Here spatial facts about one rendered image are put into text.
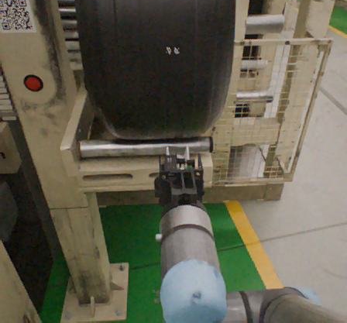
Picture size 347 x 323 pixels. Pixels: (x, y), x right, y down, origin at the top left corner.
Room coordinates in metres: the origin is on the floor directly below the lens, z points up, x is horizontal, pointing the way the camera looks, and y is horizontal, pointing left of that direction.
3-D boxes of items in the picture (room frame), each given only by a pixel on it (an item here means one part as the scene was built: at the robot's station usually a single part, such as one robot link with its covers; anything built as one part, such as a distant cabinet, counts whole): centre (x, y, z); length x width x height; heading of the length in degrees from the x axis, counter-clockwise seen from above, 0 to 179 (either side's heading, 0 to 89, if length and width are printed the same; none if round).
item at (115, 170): (0.70, 0.08, 0.84); 0.36 x 0.09 x 0.06; 93
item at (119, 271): (0.81, 0.34, 0.02); 0.27 x 0.27 x 0.04; 3
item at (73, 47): (1.21, 0.33, 1.05); 0.20 x 0.15 x 0.30; 93
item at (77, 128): (0.83, 0.26, 0.90); 0.40 x 0.03 x 0.10; 3
